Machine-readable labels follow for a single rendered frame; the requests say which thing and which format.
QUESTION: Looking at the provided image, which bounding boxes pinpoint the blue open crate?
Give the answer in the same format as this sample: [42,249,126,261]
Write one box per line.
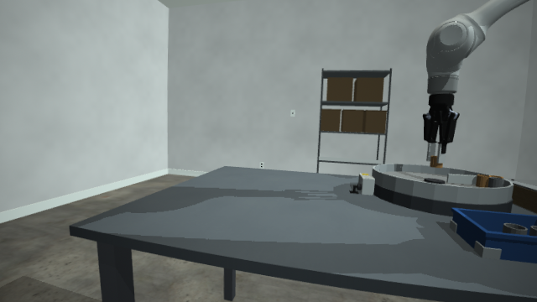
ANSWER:
[450,208,537,263]

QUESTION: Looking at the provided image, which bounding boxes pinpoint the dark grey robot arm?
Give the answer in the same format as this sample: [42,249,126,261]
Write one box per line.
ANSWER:
[426,0,529,95]

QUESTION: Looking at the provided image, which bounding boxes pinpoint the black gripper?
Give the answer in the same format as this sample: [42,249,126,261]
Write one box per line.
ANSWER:
[423,93,460,164]

